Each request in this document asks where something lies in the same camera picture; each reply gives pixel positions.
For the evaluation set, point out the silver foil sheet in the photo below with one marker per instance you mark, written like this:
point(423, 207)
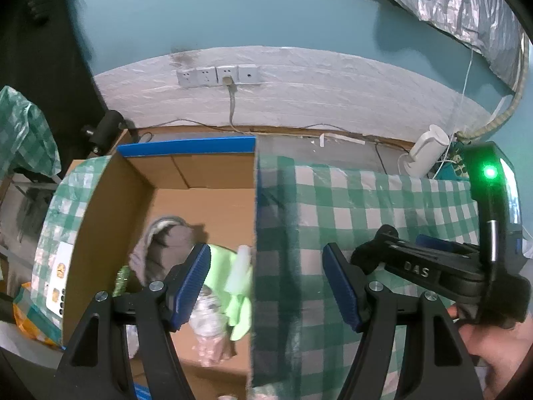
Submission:
point(449, 4)

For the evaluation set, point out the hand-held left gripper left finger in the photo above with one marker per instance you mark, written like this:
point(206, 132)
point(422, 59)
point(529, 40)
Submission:
point(189, 287)

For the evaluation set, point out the white plastic device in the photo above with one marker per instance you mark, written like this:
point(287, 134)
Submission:
point(427, 150)

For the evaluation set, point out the white card with yellow icons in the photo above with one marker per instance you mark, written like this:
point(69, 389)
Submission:
point(61, 275)

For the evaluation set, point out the green sequin cloth item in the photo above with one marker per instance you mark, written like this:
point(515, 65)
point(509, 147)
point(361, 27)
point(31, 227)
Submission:
point(122, 281)

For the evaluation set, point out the cardboard box with blue tape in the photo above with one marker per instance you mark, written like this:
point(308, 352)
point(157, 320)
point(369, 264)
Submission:
point(200, 204)

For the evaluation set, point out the white grey-dotted plastic bundle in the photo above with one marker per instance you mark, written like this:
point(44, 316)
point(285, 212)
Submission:
point(206, 312)

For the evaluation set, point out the white wall socket with plug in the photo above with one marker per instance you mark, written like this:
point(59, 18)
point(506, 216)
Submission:
point(227, 74)

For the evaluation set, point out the green checkered plastic sheet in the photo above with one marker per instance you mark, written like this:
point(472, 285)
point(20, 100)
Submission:
point(25, 133)

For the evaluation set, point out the grey garment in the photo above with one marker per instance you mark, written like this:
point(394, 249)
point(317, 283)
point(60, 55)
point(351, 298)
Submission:
point(160, 246)

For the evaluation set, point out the pink plastic bundle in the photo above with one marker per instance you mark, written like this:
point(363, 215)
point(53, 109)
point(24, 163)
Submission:
point(212, 350)

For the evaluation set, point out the white double wall socket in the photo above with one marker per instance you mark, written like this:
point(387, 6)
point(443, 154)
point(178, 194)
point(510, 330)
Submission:
point(195, 78)

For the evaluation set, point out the person's right hand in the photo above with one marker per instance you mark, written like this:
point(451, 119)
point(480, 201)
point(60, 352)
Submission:
point(504, 358)

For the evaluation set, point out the white tape strip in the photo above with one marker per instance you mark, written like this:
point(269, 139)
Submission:
point(341, 138)

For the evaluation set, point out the green checkered box flap cover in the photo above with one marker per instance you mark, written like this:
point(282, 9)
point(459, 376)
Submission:
point(66, 200)

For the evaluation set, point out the green checkered tablecloth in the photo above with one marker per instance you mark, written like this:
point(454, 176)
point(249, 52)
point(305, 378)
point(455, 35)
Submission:
point(333, 208)

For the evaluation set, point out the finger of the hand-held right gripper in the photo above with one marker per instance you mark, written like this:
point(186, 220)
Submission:
point(433, 242)
point(420, 271)

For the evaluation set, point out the neon green garment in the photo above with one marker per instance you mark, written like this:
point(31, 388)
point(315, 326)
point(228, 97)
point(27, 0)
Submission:
point(225, 291)

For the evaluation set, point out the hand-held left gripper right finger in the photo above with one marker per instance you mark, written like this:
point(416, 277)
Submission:
point(341, 287)

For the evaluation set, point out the black cylindrical device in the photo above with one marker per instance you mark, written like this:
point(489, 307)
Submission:
point(106, 129)

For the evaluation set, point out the black cloth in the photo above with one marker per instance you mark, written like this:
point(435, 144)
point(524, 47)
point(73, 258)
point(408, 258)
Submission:
point(41, 29)

